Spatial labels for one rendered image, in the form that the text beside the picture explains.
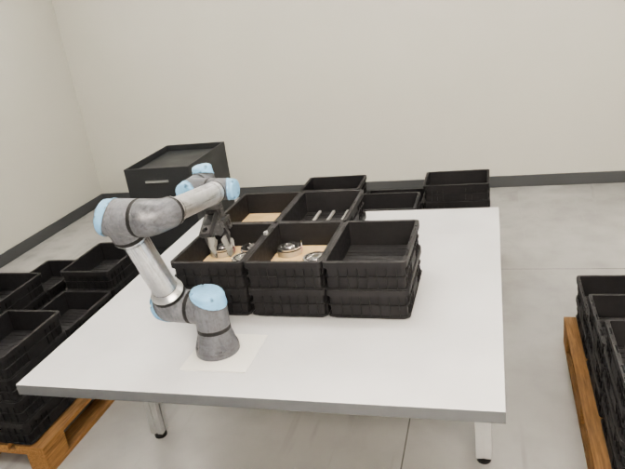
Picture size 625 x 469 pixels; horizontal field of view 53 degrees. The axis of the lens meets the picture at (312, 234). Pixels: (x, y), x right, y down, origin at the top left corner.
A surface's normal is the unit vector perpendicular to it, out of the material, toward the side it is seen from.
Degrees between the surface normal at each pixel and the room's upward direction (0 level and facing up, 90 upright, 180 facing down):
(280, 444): 0
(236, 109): 90
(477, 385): 0
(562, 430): 0
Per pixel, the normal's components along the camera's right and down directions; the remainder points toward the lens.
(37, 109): 0.96, -0.02
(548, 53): -0.25, 0.39
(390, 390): -0.12, -0.92
